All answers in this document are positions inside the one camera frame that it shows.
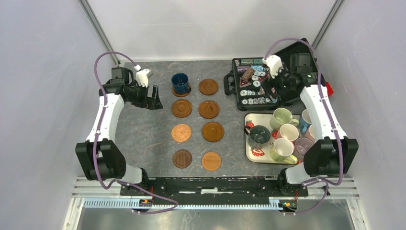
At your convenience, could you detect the white serving tray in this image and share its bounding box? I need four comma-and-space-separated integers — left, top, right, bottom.
243, 113, 315, 165

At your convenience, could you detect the wooden coaster two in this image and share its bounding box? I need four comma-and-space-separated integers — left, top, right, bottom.
199, 79, 219, 95

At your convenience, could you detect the mauve mug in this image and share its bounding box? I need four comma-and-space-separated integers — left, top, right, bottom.
293, 137, 314, 162

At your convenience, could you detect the wooden coaster three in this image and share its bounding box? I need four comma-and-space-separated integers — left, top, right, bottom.
199, 100, 220, 119

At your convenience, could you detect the wooden coaster four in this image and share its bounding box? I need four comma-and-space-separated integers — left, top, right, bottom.
202, 121, 225, 142

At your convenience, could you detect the peach pink mug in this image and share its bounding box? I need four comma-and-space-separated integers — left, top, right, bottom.
275, 124, 299, 142

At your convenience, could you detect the wooden coaster five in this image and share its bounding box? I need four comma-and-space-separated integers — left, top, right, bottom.
171, 99, 192, 118

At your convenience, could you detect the dark walnut coaster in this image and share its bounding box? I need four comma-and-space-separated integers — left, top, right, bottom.
172, 149, 192, 169

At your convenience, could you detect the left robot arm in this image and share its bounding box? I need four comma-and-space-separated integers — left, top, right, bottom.
75, 66, 163, 195

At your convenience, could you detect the aluminium frame rail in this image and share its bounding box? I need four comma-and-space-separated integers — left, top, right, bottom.
71, 177, 361, 210

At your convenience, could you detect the dark blue mug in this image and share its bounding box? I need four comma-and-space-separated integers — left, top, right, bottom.
171, 73, 191, 95

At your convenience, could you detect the grey green mug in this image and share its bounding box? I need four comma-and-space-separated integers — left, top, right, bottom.
244, 125, 271, 149

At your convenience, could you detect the light green mug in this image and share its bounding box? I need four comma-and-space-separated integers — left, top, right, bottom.
270, 108, 299, 130

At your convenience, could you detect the red plastic block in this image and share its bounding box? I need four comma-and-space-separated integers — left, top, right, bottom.
326, 82, 334, 97

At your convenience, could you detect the yellow green mug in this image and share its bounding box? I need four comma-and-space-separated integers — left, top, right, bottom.
270, 138, 298, 164

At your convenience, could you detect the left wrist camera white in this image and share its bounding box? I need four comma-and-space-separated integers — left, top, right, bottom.
135, 69, 152, 88

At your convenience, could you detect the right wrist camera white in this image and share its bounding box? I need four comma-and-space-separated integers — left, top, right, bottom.
262, 55, 284, 79

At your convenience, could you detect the black poker chip case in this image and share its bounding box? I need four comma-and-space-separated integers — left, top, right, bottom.
224, 38, 327, 111

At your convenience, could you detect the wooden coaster one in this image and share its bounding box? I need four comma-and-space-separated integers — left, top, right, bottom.
171, 86, 192, 98

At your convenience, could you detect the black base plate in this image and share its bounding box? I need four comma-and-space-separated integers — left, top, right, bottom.
140, 176, 309, 198

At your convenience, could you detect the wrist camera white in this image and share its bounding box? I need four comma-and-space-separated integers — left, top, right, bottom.
135, 69, 152, 88
262, 55, 284, 79

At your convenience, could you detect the orange coaster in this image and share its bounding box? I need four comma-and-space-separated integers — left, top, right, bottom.
202, 152, 222, 171

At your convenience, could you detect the light blue mug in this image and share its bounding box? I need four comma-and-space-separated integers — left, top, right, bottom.
297, 109, 312, 134

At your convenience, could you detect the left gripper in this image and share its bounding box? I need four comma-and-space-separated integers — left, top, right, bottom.
126, 81, 163, 110

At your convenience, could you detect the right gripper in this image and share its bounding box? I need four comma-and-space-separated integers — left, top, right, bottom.
260, 62, 296, 102

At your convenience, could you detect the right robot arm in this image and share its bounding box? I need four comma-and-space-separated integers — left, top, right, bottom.
263, 55, 359, 196

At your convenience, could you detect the light cork coaster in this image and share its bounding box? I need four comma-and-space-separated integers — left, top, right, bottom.
171, 124, 192, 142

